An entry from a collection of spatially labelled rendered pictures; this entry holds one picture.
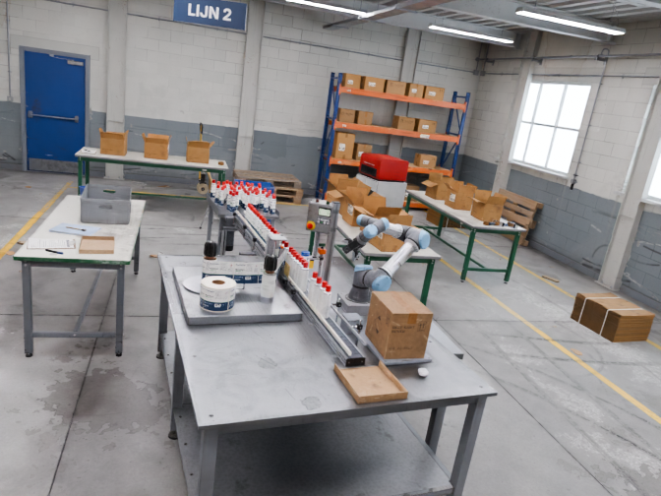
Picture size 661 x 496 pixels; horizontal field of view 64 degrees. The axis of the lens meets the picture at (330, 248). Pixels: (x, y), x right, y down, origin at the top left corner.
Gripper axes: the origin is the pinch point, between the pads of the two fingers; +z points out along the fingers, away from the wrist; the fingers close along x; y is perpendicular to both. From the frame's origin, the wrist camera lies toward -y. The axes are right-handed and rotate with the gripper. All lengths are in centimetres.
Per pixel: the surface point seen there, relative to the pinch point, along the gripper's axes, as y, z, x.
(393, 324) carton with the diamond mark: -29, -53, -53
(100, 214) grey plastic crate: -98, 160, 145
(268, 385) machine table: -101, -48, -46
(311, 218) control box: -11.1, -1.1, 29.0
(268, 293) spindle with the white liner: -58, 8, -1
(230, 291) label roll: -82, -3, 9
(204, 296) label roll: -95, 2, 13
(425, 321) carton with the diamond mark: -12, -55, -60
